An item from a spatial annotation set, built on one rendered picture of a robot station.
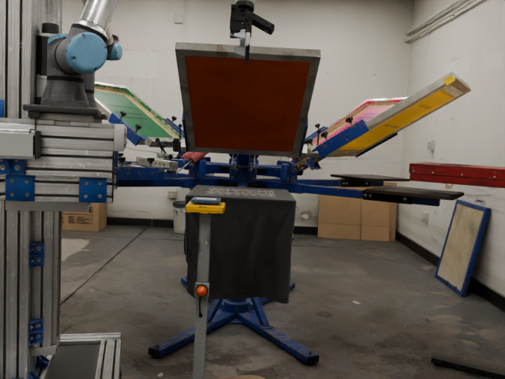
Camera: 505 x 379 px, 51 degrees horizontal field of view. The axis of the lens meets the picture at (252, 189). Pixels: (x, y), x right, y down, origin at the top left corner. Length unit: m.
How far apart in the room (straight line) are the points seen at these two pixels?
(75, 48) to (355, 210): 5.51
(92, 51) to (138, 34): 5.29
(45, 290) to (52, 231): 0.22
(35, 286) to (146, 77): 5.00
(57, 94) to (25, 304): 0.78
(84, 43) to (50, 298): 0.98
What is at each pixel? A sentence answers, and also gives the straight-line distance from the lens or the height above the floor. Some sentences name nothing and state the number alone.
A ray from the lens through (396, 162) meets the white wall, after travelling 7.03.
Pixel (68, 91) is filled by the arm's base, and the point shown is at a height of 1.31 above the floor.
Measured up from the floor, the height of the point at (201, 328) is 0.51.
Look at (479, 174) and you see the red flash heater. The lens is 2.80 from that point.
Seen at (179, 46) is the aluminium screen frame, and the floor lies 1.54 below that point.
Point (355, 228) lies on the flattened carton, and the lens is 6.84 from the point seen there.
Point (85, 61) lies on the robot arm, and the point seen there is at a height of 1.39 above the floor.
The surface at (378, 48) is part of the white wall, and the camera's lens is 7.05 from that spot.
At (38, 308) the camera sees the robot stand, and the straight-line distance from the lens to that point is 2.20.
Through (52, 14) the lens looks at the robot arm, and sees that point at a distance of 2.47.
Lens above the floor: 1.19
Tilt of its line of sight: 5 degrees down
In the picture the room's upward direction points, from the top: 3 degrees clockwise
